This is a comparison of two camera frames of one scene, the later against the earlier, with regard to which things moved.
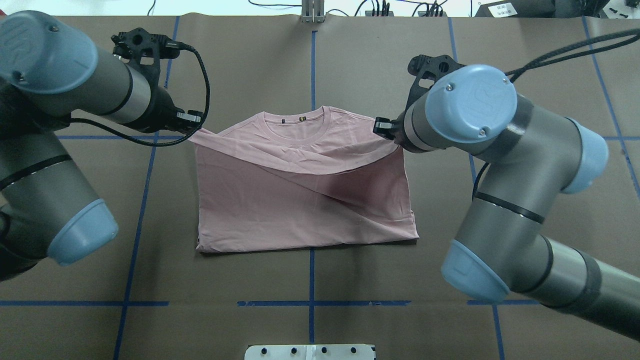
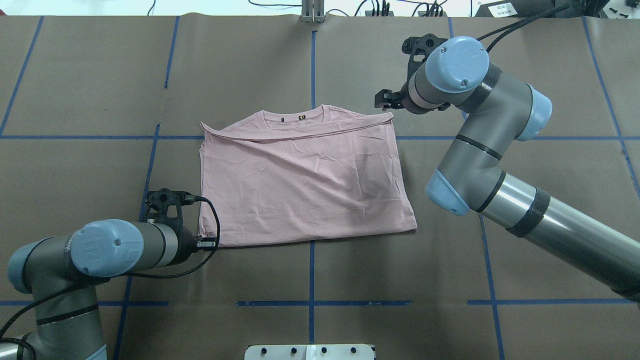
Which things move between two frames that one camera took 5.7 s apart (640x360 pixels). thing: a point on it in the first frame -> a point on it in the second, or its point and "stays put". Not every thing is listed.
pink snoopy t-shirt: (299, 176) stays put
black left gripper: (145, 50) -> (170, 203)
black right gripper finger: (383, 125) -> (387, 95)
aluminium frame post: (312, 11) stays put
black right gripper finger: (387, 130) -> (384, 104)
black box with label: (541, 9) stays put
